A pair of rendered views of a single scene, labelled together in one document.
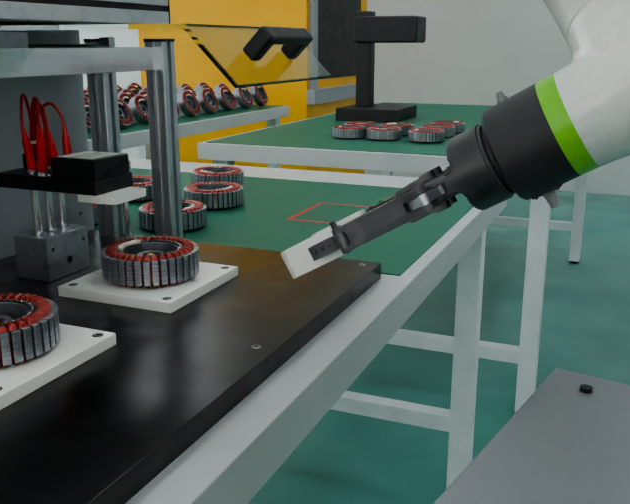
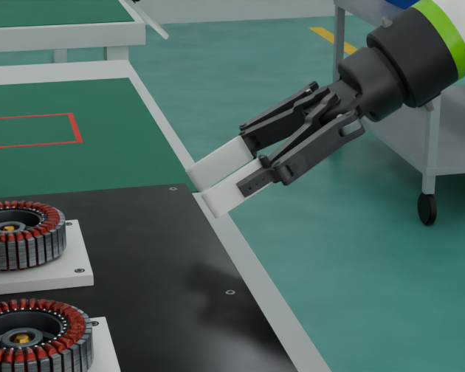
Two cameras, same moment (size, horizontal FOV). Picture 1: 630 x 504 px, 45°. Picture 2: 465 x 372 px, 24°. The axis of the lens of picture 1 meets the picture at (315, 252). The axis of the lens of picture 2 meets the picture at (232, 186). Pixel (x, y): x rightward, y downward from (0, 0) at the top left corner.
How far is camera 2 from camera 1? 63 cm
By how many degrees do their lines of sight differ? 35
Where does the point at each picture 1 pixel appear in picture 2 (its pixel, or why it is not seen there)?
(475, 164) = (384, 85)
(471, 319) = not seen: hidden behind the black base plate
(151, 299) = (66, 275)
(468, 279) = not seen: hidden behind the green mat
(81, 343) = (95, 335)
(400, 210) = (336, 136)
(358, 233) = (300, 164)
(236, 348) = (217, 299)
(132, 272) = (26, 252)
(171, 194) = not seen: outside the picture
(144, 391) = (215, 357)
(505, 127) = (410, 51)
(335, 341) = (251, 270)
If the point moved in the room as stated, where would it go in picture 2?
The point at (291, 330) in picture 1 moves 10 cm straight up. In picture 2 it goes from (230, 269) to (230, 175)
